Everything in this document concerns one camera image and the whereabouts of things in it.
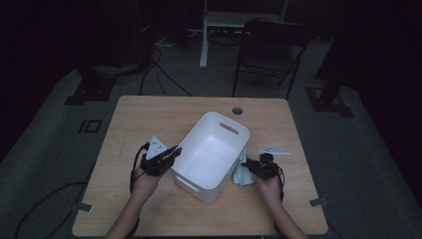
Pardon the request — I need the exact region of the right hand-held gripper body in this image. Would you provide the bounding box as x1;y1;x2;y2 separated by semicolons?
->
248;145;293;182

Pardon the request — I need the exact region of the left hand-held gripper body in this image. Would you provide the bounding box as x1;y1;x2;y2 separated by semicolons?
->
139;134;175;177

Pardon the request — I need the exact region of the light blue cloth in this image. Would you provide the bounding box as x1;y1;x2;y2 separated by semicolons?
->
232;147;257;186

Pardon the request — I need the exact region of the white plastic bin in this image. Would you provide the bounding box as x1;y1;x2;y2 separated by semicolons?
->
170;111;251;203

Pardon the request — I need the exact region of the person's left hand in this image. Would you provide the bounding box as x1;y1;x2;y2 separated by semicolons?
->
131;167;164;201

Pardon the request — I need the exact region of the person's right hand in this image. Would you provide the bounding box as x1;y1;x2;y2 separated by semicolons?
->
254;174;284;206

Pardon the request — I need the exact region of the black stand base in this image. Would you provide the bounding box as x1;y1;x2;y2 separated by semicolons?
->
305;39;355;118
64;64;117;107

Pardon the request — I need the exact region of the black folding chair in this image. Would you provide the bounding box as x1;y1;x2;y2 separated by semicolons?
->
231;18;313;101

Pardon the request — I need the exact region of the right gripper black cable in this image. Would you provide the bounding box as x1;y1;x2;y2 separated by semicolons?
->
277;166;287;204

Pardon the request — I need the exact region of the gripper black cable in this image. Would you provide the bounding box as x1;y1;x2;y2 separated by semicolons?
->
277;166;287;204
128;142;151;239

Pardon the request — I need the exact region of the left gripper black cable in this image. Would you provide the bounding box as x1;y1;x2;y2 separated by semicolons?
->
128;142;151;239

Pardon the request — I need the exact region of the thin black floor cable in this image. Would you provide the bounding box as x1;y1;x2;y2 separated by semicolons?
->
138;46;193;98

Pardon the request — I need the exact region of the white metal desk frame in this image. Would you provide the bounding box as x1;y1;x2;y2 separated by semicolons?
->
198;0;290;70

